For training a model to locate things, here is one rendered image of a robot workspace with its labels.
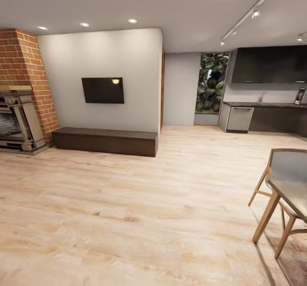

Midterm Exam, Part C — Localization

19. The poster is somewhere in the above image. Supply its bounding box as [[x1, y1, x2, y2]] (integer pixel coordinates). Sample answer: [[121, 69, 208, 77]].
[[294, 88, 306, 105]]

